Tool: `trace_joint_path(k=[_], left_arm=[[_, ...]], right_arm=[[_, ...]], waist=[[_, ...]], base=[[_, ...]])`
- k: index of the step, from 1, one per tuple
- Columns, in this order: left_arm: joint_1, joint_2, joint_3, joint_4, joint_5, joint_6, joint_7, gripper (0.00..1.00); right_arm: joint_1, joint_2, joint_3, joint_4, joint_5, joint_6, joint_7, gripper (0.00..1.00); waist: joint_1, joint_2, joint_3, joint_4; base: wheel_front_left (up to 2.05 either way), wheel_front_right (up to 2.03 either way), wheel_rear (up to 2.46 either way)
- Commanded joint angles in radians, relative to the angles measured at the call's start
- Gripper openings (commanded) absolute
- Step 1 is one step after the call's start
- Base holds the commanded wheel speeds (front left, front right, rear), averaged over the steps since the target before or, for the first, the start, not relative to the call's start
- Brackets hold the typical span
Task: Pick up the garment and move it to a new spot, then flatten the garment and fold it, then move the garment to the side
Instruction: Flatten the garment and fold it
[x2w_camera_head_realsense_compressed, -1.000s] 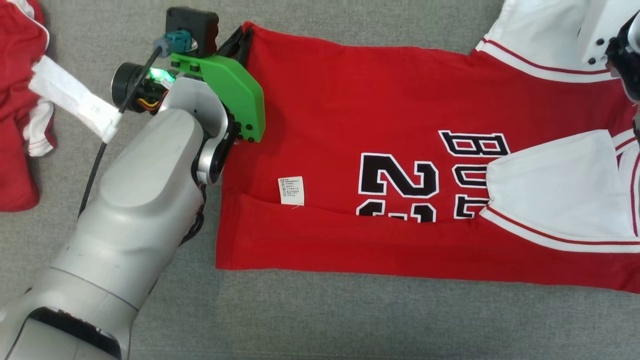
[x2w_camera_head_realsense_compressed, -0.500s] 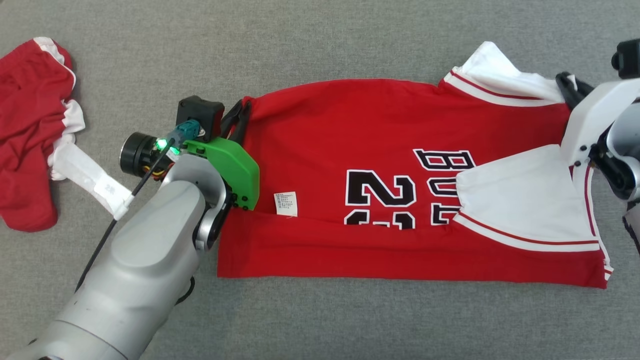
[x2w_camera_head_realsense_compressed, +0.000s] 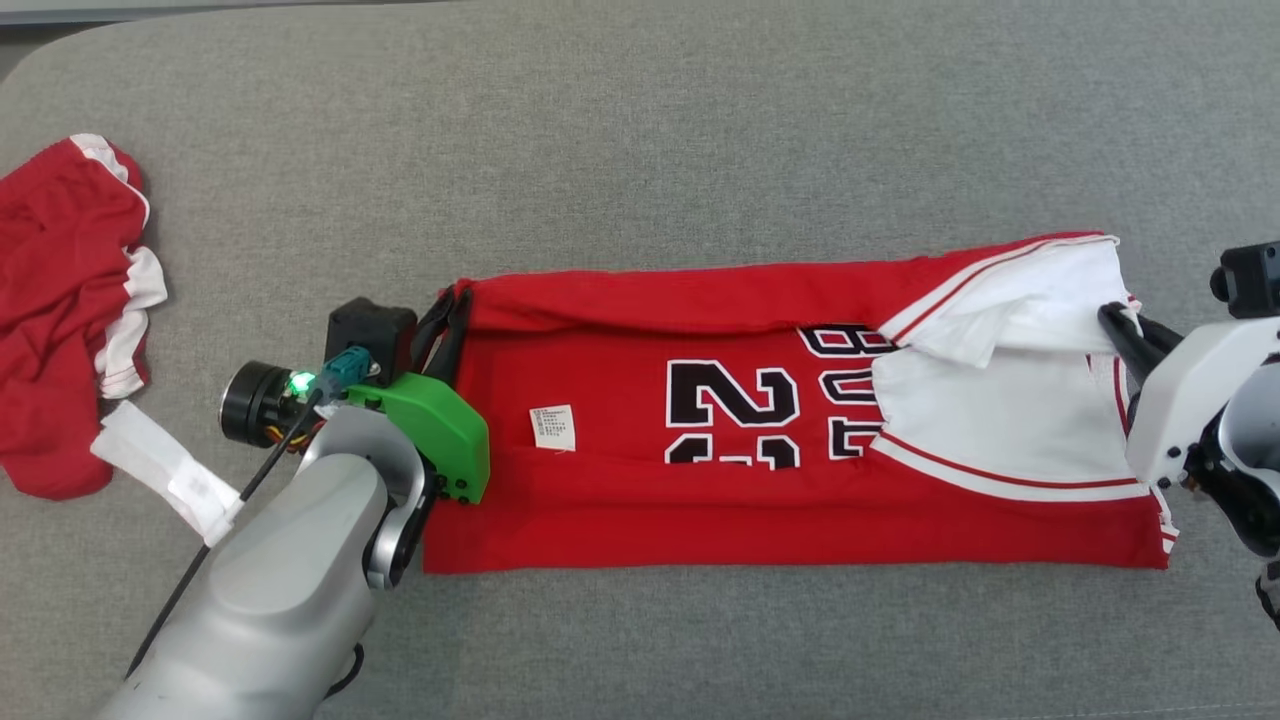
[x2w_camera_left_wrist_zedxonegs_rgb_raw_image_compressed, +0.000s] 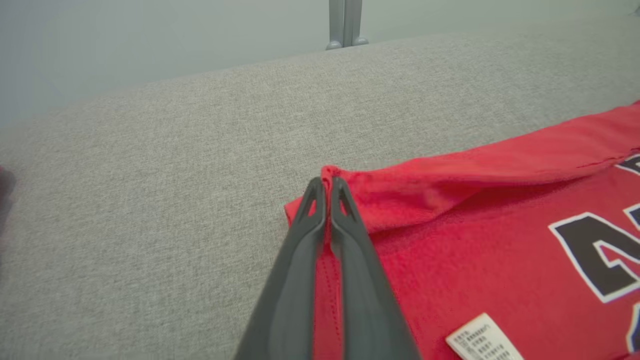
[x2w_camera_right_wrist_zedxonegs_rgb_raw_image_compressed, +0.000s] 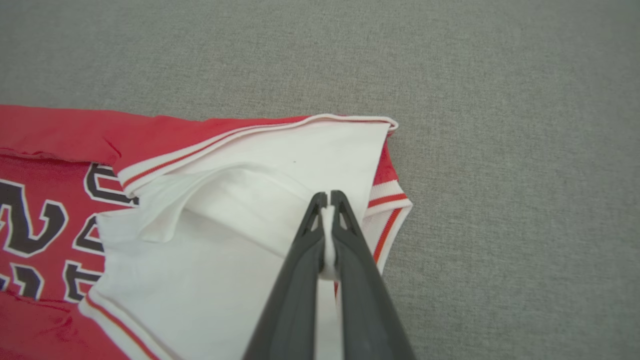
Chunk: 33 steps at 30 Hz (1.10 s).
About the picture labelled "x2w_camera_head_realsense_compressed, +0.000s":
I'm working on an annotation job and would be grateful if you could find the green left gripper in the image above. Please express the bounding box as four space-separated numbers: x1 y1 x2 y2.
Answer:
345 284 492 505

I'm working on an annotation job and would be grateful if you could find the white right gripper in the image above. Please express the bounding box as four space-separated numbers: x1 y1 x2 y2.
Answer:
1097 302 1280 492

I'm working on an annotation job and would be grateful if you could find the red basketball jersey number 23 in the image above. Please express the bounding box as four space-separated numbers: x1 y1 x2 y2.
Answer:
421 232 1180 577

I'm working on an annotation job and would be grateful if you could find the red shorts white trim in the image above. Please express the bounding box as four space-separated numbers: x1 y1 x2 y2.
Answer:
0 133 170 502

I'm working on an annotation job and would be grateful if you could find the black left cable teal plug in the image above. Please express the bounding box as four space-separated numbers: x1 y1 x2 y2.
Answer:
124 346 378 682

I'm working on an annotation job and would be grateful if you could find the white left cable label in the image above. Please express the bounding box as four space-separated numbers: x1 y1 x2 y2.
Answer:
89 399 245 548

